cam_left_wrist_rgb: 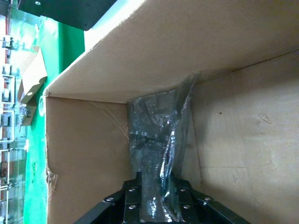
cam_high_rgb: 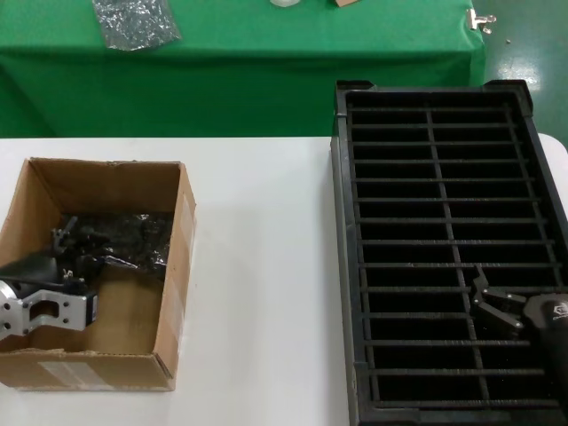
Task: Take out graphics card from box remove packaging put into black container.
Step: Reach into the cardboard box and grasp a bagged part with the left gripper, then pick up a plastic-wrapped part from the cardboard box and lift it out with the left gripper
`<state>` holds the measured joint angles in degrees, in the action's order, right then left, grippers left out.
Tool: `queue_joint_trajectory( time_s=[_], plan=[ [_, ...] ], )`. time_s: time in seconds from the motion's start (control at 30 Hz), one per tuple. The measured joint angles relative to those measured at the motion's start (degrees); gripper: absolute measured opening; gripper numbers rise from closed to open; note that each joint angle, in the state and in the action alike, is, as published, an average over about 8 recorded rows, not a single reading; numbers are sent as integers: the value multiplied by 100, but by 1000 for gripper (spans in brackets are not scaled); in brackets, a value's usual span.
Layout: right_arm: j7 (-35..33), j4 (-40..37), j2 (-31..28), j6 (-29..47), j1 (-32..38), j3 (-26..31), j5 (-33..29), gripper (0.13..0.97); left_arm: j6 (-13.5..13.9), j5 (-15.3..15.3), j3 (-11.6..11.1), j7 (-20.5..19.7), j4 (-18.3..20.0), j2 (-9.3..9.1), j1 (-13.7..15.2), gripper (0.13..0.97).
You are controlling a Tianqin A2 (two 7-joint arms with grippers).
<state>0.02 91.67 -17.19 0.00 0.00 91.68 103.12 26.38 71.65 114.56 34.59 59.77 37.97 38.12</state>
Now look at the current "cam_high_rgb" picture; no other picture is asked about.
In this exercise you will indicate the black slotted plastic container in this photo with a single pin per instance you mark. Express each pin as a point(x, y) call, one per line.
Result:
point(444, 199)

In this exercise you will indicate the crumpled grey antistatic bag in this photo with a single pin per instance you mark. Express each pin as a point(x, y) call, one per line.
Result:
point(133, 22)

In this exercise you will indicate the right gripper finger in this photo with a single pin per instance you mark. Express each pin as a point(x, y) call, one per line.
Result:
point(481, 286)
point(501, 319)

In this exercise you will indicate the silver metal clip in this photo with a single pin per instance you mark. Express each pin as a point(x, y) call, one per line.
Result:
point(477, 20)

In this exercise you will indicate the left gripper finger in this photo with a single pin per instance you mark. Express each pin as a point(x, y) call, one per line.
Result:
point(60, 237)
point(91, 264)

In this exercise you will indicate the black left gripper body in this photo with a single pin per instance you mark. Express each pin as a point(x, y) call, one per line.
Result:
point(31, 268)

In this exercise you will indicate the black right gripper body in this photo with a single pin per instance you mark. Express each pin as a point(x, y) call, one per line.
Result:
point(554, 310)

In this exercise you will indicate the open cardboard box with flaps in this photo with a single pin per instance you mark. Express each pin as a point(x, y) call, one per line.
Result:
point(346, 2)

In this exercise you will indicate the grey antistatic bag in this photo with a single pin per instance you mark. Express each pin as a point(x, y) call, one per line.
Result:
point(133, 235)
point(133, 22)

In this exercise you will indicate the brown cardboard box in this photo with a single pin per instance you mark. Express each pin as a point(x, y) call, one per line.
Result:
point(173, 266)

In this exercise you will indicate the green tablecloth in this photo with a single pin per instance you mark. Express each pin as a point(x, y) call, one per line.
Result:
point(266, 66)

